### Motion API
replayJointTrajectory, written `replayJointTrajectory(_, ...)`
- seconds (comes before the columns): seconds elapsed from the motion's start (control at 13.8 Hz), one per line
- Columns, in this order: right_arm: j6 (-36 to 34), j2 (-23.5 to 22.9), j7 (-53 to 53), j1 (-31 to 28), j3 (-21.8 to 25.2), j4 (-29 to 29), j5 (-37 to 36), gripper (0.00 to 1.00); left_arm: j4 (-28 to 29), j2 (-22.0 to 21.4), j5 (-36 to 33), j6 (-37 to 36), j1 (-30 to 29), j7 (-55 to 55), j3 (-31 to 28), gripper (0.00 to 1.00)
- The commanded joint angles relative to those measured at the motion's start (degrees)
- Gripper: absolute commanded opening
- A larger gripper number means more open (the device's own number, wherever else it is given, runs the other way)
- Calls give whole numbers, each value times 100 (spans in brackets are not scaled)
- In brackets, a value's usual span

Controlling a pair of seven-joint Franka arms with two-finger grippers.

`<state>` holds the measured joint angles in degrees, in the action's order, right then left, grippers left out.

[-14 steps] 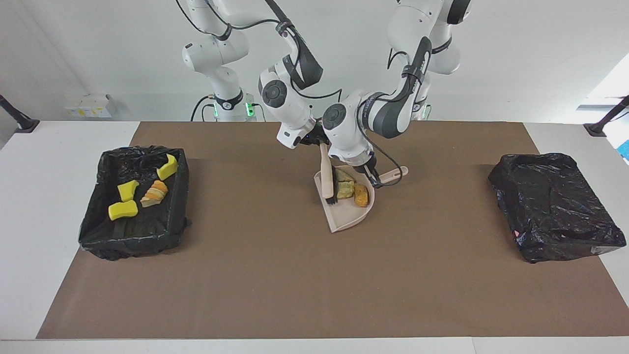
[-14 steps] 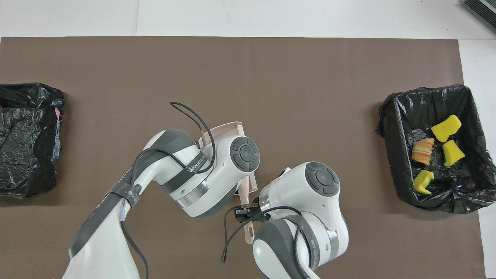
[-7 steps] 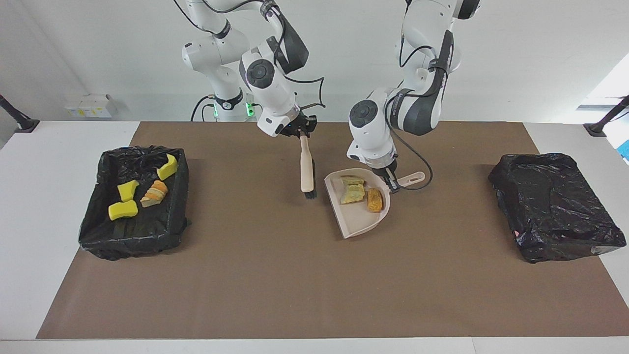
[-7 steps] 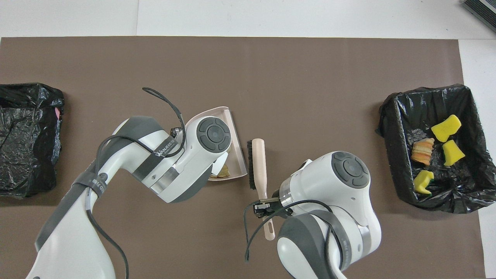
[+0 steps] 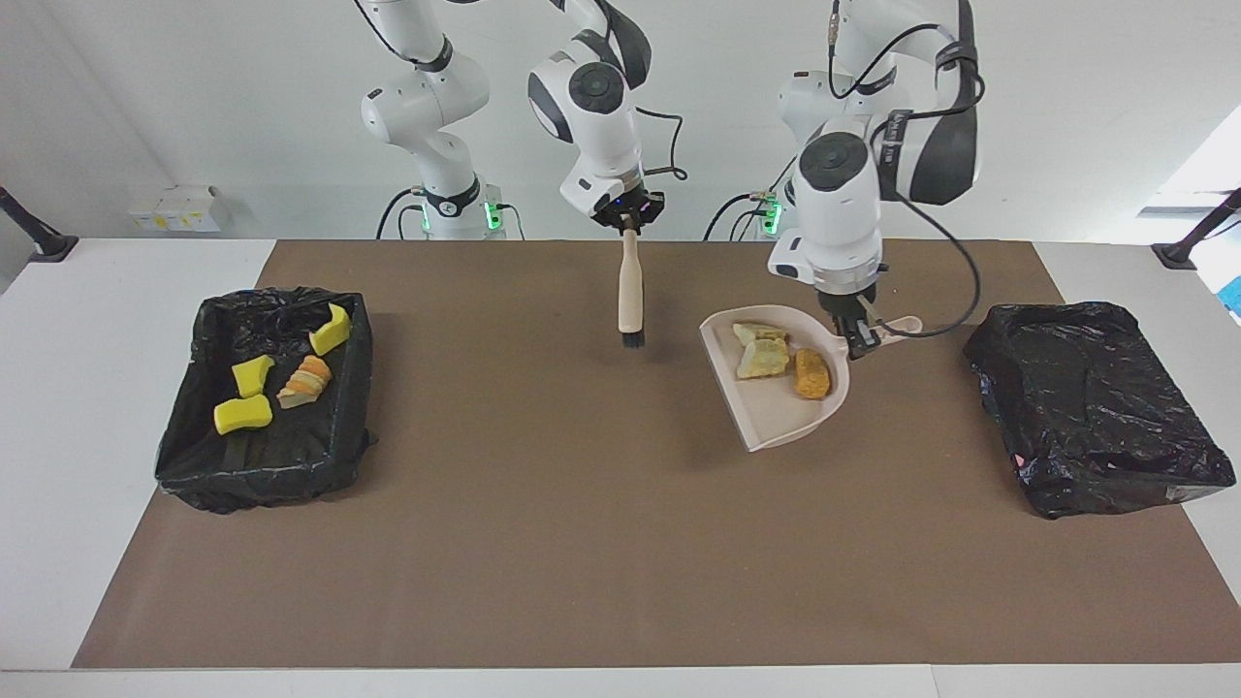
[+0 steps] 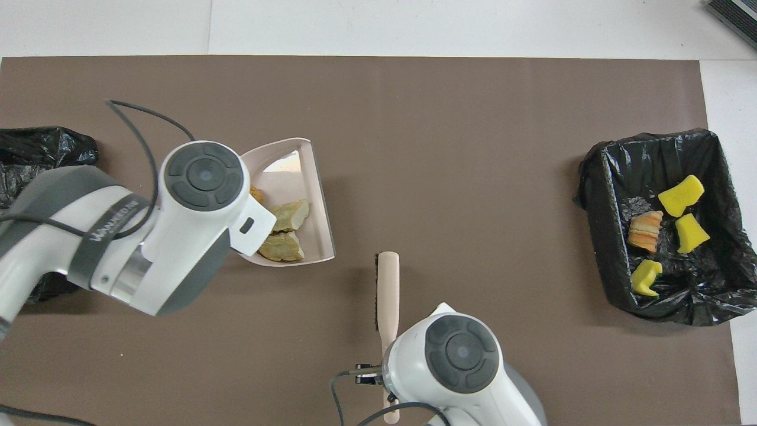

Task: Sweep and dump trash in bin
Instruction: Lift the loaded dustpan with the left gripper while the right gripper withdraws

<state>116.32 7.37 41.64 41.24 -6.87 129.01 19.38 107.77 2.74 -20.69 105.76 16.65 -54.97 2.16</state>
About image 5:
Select pink hand brush black bristles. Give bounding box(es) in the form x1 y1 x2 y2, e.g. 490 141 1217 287
618 228 648 351

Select pink plastic dustpan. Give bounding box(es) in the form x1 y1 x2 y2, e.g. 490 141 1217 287
699 304 924 454

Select green and yellow sponge piece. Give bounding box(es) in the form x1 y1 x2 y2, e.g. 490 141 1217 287
309 303 352 357

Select small yellow sponge piece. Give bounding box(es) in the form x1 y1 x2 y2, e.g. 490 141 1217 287
231 355 276 398

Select large yellow sponge piece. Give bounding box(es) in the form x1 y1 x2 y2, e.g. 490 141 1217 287
213 394 274 436

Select bin covered by black bag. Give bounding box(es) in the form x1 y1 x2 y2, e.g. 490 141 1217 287
962 301 1237 520

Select open bin with black liner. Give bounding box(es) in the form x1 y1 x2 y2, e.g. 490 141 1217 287
153 285 377 515

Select brown paper table mat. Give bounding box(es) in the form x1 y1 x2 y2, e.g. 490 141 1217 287
71 239 1241 670

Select white boxes with yellow marks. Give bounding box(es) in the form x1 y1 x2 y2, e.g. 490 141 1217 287
126 184 222 234

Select black left base cable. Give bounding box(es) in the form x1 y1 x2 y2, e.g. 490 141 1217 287
703 189 781 241

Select black base cable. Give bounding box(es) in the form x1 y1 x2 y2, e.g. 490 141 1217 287
376 187 428 241
703 189 781 241

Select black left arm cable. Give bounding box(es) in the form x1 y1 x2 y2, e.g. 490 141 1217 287
827 0 983 339

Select black right base cable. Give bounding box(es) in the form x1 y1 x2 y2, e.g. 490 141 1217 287
376 187 428 241

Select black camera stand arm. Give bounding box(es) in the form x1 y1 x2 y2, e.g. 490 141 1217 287
0 186 80 264
1152 188 1241 270

